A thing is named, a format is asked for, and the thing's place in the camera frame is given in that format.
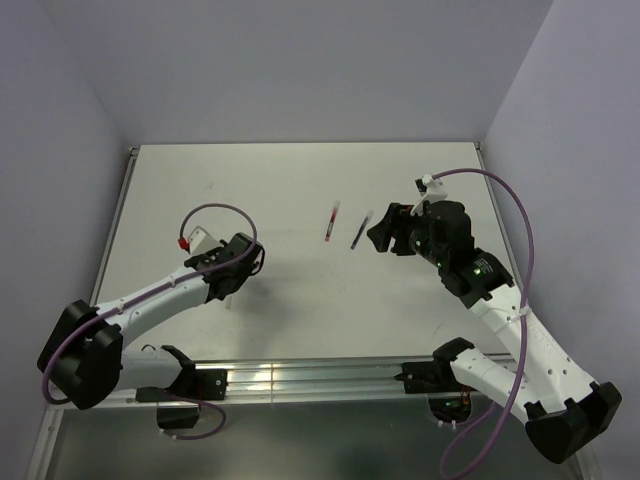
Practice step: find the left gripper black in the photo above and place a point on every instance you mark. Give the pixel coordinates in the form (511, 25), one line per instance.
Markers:
(214, 252)

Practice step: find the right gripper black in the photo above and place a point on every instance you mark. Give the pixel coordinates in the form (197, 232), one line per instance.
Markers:
(395, 223)

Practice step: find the purple pen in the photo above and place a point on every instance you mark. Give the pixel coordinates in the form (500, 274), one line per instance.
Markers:
(361, 229)

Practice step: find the red pen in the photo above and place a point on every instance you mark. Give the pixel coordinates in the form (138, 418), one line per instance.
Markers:
(332, 219)

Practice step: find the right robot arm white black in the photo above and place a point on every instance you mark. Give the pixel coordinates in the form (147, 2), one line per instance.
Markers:
(562, 407)

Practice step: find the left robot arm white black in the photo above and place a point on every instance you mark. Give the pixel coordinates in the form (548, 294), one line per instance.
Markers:
(87, 355)

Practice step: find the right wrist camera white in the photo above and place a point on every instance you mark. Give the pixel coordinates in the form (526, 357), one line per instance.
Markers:
(431, 191)

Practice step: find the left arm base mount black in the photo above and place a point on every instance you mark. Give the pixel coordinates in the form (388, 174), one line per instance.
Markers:
(184, 403)

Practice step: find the aluminium rail frame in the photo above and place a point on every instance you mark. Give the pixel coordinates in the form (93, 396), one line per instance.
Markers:
(247, 382)

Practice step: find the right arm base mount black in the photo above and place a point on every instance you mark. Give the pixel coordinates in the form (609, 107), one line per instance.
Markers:
(449, 401)

